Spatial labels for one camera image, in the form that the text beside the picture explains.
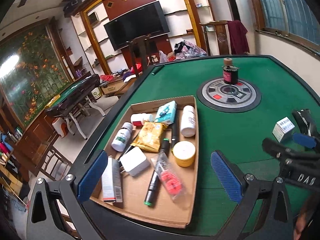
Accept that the long white red box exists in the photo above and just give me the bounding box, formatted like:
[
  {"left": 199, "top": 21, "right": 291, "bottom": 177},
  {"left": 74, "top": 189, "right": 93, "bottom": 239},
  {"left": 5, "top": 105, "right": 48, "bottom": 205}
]
[{"left": 101, "top": 156, "right": 123, "bottom": 203}]

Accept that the white barcode carton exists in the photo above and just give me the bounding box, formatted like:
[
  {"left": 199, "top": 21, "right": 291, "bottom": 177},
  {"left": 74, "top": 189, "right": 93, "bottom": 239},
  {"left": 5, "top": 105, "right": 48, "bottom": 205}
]
[{"left": 272, "top": 116, "right": 295, "bottom": 143}]

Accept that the white power adapter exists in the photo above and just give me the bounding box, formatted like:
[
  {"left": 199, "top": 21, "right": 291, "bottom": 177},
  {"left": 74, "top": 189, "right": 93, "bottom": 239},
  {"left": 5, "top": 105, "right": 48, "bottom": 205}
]
[{"left": 120, "top": 147, "right": 150, "bottom": 177}]

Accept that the white bottle green label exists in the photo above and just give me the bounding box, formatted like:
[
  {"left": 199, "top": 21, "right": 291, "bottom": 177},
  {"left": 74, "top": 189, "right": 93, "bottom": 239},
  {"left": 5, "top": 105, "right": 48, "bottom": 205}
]
[{"left": 111, "top": 122, "right": 133, "bottom": 152}]

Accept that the red item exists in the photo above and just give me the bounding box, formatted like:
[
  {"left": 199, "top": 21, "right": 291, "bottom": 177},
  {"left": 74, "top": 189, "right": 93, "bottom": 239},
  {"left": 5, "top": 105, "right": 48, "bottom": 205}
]
[{"left": 151, "top": 154, "right": 190, "bottom": 210}]

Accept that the black marker green cap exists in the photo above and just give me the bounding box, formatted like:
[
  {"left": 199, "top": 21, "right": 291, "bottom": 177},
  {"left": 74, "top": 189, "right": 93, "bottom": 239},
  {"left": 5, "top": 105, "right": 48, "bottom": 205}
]
[{"left": 144, "top": 138, "right": 170, "bottom": 207}]

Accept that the shallow cardboard box tray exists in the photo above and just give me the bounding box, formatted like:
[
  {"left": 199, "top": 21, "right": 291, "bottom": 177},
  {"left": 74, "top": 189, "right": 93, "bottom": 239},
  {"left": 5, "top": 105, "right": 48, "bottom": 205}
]
[{"left": 90, "top": 95, "right": 199, "bottom": 229}]

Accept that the white pill bottle red label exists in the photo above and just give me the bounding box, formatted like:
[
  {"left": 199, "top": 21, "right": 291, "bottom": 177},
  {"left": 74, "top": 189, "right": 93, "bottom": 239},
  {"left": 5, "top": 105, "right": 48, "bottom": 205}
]
[{"left": 180, "top": 105, "right": 196, "bottom": 137}]

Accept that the black marker yellow cap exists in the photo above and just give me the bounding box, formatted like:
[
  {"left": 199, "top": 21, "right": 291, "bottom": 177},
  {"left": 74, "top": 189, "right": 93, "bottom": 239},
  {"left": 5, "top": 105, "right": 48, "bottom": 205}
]
[{"left": 171, "top": 122, "right": 180, "bottom": 150}]

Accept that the yellow snack packet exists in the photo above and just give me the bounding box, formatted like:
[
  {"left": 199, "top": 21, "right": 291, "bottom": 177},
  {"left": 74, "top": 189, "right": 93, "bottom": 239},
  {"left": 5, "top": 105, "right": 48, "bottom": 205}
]
[{"left": 131, "top": 122, "right": 168, "bottom": 153}]

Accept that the small white pill bottle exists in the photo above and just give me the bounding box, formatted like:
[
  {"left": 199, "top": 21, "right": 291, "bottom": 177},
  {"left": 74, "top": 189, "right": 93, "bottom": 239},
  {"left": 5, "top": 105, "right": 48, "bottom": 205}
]
[{"left": 130, "top": 113, "right": 153, "bottom": 127}]

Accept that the teal white tissue pack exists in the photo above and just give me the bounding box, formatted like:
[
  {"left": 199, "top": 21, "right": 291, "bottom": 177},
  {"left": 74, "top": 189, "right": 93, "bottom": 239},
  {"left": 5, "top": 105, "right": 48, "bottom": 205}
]
[{"left": 155, "top": 100, "right": 177, "bottom": 125}]

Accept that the black snack pouch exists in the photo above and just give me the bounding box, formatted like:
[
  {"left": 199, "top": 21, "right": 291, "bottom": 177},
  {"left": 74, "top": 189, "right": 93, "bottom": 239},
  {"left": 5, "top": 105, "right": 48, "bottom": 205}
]
[{"left": 292, "top": 108, "right": 319, "bottom": 137}]

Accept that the person's right hand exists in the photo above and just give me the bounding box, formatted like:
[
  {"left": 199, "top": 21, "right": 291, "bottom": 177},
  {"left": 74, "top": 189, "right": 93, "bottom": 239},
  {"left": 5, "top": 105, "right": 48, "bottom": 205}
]
[{"left": 293, "top": 213, "right": 314, "bottom": 240}]

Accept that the wooden slatted stool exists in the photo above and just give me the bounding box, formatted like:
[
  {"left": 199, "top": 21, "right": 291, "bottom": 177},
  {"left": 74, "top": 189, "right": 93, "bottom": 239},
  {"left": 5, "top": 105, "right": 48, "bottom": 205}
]
[{"left": 37, "top": 142, "right": 73, "bottom": 181}]

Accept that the round silver table control panel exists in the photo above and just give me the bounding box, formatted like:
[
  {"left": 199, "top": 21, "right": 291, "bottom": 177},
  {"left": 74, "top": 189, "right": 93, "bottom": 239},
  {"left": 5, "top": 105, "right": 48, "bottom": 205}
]
[{"left": 196, "top": 77, "right": 262, "bottom": 113}]

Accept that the low wooden side table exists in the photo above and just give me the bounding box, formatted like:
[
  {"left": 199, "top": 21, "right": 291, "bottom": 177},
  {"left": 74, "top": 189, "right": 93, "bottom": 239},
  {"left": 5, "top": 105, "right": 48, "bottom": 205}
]
[{"left": 100, "top": 76, "right": 136, "bottom": 98}]

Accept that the black ink bottle with cork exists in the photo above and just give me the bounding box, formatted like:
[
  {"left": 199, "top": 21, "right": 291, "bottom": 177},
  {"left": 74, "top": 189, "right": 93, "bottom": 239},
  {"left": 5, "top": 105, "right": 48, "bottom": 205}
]
[{"left": 222, "top": 57, "right": 239, "bottom": 85}]

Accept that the maroon garment on chair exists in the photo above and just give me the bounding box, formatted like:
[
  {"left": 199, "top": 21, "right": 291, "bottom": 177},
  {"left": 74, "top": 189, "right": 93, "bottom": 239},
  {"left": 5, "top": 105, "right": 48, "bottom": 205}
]
[{"left": 227, "top": 20, "right": 250, "bottom": 55}]

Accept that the wooden chair with carved back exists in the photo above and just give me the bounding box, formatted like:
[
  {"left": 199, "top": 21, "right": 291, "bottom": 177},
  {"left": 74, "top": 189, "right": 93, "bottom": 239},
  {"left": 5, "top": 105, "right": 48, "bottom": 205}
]
[{"left": 200, "top": 20, "right": 229, "bottom": 56}]

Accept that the pile of clothes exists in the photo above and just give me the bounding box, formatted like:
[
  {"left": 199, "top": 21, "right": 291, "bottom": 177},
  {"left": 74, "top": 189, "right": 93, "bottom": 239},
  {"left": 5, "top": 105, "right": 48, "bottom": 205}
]
[{"left": 174, "top": 40, "right": 207, "bottom": 60}]

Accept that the dark wooden chair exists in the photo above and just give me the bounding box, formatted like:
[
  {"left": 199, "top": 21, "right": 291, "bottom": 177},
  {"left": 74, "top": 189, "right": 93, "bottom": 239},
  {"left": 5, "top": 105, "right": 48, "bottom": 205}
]
[{"left": 126, "top": 34, "right": 158, "bottom": 77}]

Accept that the white standing air conditioner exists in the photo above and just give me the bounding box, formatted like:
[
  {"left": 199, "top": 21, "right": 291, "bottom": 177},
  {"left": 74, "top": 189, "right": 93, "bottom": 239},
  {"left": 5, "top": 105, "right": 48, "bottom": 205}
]
[{"left": 227, "top": 0, "right": 252, "bottom": 31}]

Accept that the black flat screen television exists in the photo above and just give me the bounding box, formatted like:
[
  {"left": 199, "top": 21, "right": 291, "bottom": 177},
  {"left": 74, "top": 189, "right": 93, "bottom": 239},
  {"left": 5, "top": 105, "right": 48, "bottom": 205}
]
[{"left": 104, "top": 1, "right": 170, "bottom": 50}]

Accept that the floral wall mural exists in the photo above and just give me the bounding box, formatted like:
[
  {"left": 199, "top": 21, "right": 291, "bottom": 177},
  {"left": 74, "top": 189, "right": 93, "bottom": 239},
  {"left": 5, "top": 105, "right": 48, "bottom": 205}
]
[{"left": 1, "top": 24, "right": 69, "bottom": 127}]

